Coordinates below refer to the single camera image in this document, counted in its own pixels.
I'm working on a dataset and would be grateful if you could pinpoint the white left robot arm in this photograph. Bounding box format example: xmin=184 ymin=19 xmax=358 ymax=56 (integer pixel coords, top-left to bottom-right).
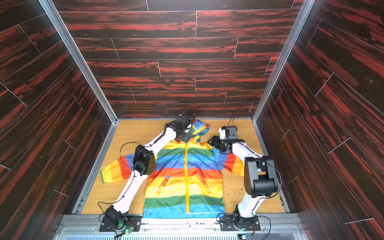
xmin=100 ymin=119 xmax=193 ymax=232

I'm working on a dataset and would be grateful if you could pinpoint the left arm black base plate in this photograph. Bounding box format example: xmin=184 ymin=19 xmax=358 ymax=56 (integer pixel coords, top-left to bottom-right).
xmin=99 ymin=214 xmax=143 ymax=234

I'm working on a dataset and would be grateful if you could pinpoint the aluminium corner post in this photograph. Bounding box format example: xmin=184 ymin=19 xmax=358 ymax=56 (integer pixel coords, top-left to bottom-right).
xmin=252 ymin=0 xmax=316 ymax=122
xmin=38 ymin=0 xmax=118 ymax=125

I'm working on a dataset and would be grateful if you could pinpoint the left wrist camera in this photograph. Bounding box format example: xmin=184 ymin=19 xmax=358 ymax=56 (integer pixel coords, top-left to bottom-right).
xmin=166 ymin=115 xmax=193 ymax=131

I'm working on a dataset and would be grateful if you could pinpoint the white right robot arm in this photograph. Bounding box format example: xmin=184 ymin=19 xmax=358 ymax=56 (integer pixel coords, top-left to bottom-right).
xmin=208 ymin=136 xmax=281 ymax=230

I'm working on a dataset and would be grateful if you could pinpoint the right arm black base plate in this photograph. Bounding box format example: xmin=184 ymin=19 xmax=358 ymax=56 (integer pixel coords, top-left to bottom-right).
xmin=216 ymin=213 xmax=261 ymax=232

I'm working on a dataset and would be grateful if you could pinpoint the rainbow striped hooded jacket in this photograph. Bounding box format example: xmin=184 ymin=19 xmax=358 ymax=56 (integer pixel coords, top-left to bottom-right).
xmin=99 ymin=119 xmax=245 ymax=220

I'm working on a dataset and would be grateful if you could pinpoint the aluminium corner post right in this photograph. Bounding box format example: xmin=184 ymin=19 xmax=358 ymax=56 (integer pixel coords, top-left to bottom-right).
xmin=252 ymin=0 xmax=316 ymax=122

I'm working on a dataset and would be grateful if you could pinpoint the aluminium left floor rail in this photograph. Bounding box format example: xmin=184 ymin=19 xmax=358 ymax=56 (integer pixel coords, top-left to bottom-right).
xmin=71 ymin=119 xmax=120 ymax=215

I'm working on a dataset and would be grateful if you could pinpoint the aluminium front frame rail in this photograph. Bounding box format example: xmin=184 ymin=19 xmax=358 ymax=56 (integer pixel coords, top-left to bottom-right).
xmin=53 ymin=213 xmax=311 ymax=240

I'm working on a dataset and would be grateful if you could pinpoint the aluminium corner post left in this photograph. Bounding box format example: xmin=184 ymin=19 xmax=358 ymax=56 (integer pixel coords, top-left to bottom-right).
xmin=38 ymin=0 xmax=118 ymax=125

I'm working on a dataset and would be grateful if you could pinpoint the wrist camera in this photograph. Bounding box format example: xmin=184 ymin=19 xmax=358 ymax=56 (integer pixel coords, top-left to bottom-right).
xmin=219 ymin=126 xmax=239 ymax=141
xmin=166 ymin=115 xmax=193 ymax=131

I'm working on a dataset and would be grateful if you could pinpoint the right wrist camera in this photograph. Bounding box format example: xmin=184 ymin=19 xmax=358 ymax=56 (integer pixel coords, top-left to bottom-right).
xmin=219 ymin=126 xmax=239 ymax=141

